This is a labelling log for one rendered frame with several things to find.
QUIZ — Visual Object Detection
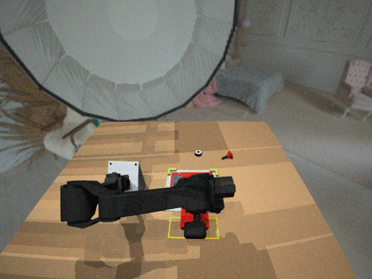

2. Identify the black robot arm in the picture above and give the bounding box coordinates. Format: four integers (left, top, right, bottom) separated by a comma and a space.
60, 172, 236, 228

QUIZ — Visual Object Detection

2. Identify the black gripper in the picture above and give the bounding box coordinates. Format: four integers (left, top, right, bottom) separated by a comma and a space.
184, 210, 207, 239

